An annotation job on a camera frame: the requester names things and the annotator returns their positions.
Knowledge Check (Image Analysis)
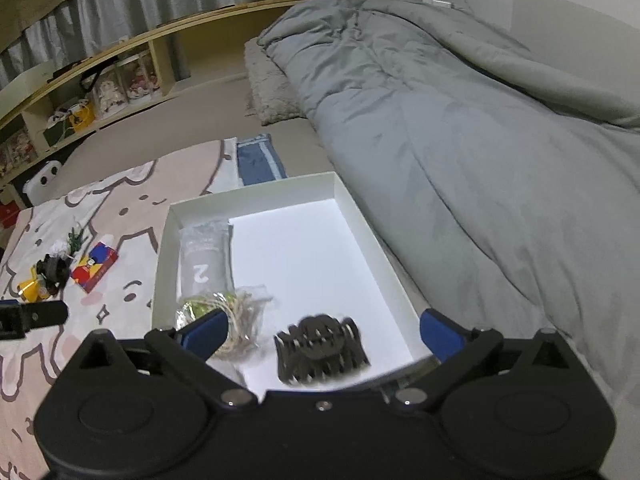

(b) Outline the white small heater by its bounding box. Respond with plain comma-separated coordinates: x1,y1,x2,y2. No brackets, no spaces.
23,161,63,206

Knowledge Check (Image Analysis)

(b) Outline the yellow bag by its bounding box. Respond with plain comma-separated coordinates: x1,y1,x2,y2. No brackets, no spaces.
65,102,96,133

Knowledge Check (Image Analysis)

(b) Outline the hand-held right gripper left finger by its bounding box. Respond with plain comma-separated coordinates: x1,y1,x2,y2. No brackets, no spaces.
67,309,261,413

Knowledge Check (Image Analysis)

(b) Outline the white-dressed doll in clear case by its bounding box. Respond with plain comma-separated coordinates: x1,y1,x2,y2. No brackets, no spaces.
92,67,126,116

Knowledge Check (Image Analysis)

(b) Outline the brown hair claw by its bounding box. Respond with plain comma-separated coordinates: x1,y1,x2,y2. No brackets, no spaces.
273,314,372,387

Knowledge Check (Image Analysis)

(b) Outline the printed cartoon blanket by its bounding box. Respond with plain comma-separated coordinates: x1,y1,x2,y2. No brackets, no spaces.
0,137,241,480

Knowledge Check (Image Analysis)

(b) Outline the grey duvet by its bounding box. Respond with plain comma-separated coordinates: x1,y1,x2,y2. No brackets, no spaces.
257,0,640,356

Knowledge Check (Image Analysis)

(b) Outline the clear bag of rubber bands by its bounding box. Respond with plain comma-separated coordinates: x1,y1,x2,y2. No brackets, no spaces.
175,285,276,361

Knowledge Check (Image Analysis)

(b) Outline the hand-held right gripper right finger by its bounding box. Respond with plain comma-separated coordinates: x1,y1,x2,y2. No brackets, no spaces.
391,309,587,413

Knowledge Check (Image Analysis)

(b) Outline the blue patterned towel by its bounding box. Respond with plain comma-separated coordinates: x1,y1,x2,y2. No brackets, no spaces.
236,133,288,187

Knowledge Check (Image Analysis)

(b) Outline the white cardboard box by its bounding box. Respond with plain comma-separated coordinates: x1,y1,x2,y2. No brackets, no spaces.
151,171,433,396

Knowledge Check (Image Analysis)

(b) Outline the colourful card box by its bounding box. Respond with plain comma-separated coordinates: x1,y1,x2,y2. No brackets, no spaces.
70,241,120,294

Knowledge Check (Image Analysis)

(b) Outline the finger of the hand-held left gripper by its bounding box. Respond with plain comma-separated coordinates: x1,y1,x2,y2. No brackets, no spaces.
0,300,69,341

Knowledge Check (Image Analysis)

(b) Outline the beige fluffy pillow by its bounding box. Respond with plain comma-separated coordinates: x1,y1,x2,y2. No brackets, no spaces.
243,37,311,126

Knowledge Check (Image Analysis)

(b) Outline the wooden headboard shelf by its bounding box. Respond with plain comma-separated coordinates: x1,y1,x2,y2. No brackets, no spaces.
0,0,371,196

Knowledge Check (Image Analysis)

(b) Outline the framed figure picture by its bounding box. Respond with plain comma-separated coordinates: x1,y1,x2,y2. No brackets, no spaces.
0,132,37,173

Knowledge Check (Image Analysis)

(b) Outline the long white box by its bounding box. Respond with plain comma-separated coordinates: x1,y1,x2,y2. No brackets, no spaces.
0,61,56,108

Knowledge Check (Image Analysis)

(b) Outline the grey foil packet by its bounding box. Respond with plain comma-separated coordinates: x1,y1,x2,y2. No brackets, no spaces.
177,219,235,306

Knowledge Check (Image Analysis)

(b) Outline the dark green box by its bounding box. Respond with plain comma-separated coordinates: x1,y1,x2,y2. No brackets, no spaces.
42,120,73,147

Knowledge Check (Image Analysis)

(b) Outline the pink-dressed doll in clear case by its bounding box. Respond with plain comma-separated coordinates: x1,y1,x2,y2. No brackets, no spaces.
122,52,163,103

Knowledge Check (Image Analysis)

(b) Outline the yellow headlamp with black strap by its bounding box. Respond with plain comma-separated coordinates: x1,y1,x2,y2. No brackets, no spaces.
16,254,71,303

